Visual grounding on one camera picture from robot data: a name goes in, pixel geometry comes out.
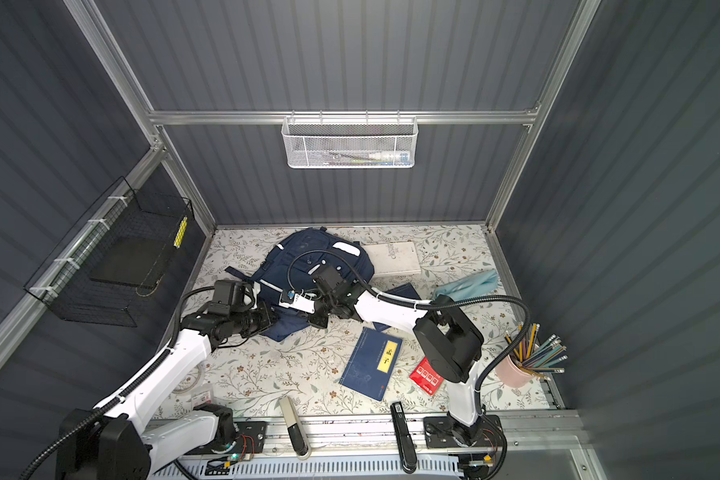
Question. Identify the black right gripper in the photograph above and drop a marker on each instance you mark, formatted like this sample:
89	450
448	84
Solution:
319	321

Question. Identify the white Robinson Crusoe book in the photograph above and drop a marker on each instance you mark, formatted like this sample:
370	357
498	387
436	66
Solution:
394	259

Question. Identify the red card pack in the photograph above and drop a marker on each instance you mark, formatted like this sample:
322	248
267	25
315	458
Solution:
426	378

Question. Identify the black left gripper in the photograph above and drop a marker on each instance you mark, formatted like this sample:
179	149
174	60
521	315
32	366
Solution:
265	319

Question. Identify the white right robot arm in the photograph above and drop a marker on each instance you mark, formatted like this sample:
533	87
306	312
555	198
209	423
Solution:
450	342

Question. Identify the navy blue student backpack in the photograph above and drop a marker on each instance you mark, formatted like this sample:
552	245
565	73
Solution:
290	266

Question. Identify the dark blue thin notebook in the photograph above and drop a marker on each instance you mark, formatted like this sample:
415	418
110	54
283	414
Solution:
406	291

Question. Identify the pink pencil cup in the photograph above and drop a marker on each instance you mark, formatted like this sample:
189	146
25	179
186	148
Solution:
512	375

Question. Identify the black and white stapler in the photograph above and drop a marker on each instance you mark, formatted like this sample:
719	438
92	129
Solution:
296	433

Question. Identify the light blue cloth pouch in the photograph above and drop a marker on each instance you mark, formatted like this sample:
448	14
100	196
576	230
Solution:
475	285

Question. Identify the black wire wall basket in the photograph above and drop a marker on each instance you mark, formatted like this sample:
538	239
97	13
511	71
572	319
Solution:
111	271

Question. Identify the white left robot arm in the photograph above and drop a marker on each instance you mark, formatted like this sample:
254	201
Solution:
112	440

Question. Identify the white wire mesh basket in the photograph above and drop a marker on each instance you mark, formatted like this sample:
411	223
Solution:
346	142

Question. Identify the blue notebook with yellow label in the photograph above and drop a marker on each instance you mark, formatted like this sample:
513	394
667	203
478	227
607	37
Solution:
371	364

